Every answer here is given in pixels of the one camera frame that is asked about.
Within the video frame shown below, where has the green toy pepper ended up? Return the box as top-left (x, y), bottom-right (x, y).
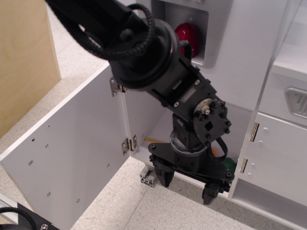
top-left (222, 157), bottom-right (237, 173)

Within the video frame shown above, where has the white toy kitchen cabinet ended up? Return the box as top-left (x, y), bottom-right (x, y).
top-left (119, 0), bottom-right (307, 230)

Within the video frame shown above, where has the silver door hinge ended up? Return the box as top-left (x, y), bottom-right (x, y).
top-left (109, 76), bottom-right (127, 97)
top-left (121, 135), bottom-right (138, 156)

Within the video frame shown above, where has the white oven door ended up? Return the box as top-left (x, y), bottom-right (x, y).
top-left (240, 113), bottom-right (307, 206)

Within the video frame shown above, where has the aluminium extrusion foot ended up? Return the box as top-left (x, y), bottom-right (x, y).
top-left (140, 166), bottom-right (158, 188)

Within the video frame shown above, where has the red toy pepper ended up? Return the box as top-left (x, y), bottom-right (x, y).
top-left (175, 23), bottom-right (200, 58)

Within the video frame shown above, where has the silver lower door hinge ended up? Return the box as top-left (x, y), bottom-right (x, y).
top-left (121, 135), bottom-right (138, 156)

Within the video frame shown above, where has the silver upper door hinge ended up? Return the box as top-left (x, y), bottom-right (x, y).
top-left (109, 76), bottom-right (127, 97)

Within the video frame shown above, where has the brass upper oven hinge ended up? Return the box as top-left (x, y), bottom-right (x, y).
top-left (249, 122), bottom-right (259, 142)

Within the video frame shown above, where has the wooden toy spatula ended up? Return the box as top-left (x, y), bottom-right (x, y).
top-left (144, 138), bottom-right (158, 142)

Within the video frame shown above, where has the light wooden panel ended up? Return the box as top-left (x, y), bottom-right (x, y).
top-left (0, 0), bottom-right (61, 136)

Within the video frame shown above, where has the brass oven hinge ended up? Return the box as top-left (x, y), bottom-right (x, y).
top-left (240, 158), bottom-right (248, 173)
top-left (249, 122), bottom-right (259, 142)

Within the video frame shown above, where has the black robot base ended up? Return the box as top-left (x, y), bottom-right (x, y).
top-left (0, 203), bottom-right (60, 230)

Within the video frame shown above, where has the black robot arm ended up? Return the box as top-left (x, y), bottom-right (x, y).
top-left (47, 0), bottom-right (234, 205)

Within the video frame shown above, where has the grey ice dispenser recess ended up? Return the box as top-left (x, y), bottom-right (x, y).
top-left (135, 0), bottom-right (234, 70)

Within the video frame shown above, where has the brass lower oven hinge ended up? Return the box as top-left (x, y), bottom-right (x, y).
top-left (240, 158), bottom-right (248, 173)

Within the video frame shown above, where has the white low fridge door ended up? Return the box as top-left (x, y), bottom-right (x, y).
top-left (0, 65), bottom-right (127, 230)

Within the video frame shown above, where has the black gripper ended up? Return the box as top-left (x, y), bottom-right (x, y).
top-left (148, 143), bottom-right (234, 205)

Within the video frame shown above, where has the aluminium frame rail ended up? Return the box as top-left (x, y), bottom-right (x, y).
top-left (0, 192), bottom-right (20, 225)

